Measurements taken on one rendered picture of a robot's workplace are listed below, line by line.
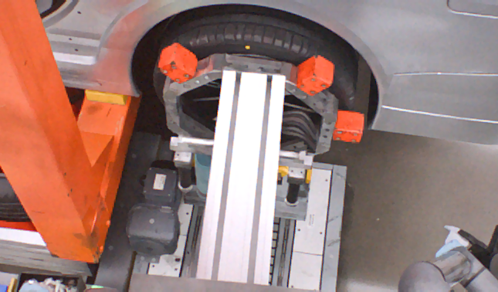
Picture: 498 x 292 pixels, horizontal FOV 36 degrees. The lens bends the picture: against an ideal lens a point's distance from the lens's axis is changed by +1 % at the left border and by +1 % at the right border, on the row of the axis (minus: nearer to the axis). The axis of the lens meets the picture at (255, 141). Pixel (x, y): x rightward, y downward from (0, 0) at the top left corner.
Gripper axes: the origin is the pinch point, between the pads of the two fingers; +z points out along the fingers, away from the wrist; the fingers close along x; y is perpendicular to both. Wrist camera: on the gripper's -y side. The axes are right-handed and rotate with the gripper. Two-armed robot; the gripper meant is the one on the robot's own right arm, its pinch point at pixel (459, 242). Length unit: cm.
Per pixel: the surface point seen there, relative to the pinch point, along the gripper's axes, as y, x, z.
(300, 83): 4, -64, 17
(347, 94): -9, -48, 27
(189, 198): 42, -31, 107
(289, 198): 25, -35, 29
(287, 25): -5, -78, 22
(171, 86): 29, -83, 42
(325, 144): 3, -36, 38
